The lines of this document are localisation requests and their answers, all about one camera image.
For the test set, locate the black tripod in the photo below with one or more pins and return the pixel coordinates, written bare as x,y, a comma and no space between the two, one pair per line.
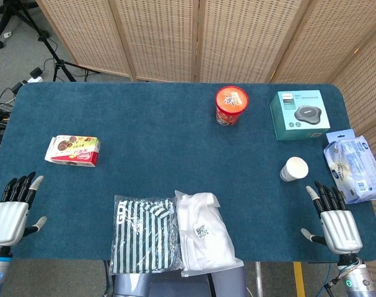
59,62

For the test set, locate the red instant noodle cup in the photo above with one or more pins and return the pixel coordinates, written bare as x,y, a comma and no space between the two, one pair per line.
231,103

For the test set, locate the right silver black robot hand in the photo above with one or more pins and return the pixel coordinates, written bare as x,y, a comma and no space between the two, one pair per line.
341,229

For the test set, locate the small white paper cup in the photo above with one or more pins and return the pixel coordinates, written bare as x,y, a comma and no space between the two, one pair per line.
294,170

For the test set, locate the black office chair base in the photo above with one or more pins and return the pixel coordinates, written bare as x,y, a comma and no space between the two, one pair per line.
8,18

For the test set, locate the grey robot torso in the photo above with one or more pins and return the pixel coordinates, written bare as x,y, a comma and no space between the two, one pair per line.
175,284

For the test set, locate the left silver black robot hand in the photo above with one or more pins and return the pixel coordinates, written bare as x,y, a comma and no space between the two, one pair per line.
8,222

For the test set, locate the red white snack box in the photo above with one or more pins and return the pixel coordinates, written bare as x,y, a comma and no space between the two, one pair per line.
74,150

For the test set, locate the white garment in frosted bag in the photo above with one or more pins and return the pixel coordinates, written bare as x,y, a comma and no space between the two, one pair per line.
203,235

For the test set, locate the striped shirt in clear bag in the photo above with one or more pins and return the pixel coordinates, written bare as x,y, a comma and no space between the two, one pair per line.
144,235

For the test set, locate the white power adapter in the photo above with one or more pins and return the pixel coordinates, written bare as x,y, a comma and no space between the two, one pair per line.
33,79

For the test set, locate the blue table cover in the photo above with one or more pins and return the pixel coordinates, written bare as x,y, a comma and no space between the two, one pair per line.
163,148

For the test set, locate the teal speaker box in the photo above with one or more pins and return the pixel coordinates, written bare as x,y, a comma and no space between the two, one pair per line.
299,116

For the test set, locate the blue wet wipes pack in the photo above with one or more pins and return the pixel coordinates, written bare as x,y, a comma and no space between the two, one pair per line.
355,170

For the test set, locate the metal table leg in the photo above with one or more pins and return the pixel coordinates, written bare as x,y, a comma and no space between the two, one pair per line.
259,278

